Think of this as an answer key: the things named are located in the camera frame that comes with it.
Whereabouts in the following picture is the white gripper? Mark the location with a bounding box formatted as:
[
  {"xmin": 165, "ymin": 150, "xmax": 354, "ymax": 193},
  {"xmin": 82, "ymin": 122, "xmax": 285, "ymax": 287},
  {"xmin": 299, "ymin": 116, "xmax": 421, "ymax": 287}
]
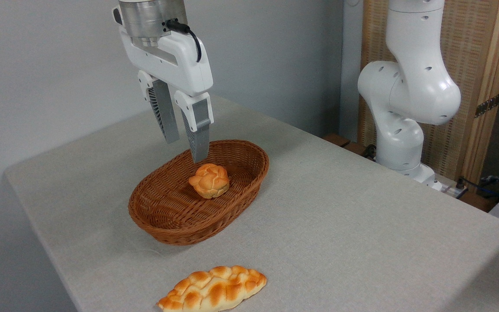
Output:
[{"xmin": 119, "ymin": 26, "xmax": 214, "ymax": 164}]

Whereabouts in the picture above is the round knotted bread roll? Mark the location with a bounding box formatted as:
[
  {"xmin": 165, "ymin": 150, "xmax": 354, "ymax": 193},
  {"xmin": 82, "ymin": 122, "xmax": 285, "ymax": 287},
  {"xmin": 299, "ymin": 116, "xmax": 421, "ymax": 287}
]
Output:
[{"xmin": 188, "ymin": 163, "xmax": 230, "ymax": 199}]

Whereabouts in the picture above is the long braided bread loaf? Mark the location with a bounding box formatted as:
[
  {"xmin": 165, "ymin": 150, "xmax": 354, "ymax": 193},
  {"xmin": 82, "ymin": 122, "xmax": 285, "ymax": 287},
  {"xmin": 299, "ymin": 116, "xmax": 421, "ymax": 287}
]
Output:
[{"xmin": 157, "ymin": 265, "xmax": 268, "ymax": 312}]

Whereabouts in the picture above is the brown wicker basket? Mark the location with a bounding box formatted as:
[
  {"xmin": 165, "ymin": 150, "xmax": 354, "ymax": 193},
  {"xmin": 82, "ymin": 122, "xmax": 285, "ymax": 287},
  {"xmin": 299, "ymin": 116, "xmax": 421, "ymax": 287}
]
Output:
[{"xmin": 128, "ymin": 140, "xmax": 270, "ymax": 246}]

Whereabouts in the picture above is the grey tablecloth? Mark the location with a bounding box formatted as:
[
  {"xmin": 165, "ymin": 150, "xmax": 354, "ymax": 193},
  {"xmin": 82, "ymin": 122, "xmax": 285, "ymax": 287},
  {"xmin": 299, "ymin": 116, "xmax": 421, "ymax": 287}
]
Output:
[{"xmin": 3, "ymin": 91, "xmax": 499, "ymax": 312}]

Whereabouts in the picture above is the wooden woven folding screen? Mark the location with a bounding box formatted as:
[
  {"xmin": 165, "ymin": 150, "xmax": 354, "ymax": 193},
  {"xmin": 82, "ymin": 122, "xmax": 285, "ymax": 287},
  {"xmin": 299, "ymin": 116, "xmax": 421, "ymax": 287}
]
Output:
[{"xmin": 358, "ymin": 0, "xmax": 499, "ymax": 185}]

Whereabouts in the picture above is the dark metal screen hinge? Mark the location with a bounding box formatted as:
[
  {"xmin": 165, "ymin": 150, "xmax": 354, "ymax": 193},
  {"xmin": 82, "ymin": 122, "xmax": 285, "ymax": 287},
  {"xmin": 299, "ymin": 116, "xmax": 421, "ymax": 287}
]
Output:
[{"xmin": 475, "ymin": 93, "xmax": 499, "ymax": 118}]

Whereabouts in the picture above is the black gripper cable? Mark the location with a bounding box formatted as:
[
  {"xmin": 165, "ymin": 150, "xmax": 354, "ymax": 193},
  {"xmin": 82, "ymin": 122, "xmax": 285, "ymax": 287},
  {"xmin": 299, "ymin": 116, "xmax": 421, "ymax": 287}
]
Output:
[{"xmin": 165, "ymin": 19, "xmax": 202, "ymax": 63}]

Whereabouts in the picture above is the black background cable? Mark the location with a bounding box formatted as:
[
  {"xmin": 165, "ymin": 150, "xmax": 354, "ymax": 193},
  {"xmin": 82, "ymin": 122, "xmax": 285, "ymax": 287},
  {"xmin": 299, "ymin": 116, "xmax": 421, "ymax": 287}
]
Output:
[{"xmin": 456, "ymin": 176, "xmax": 499, "ymax": 196}]

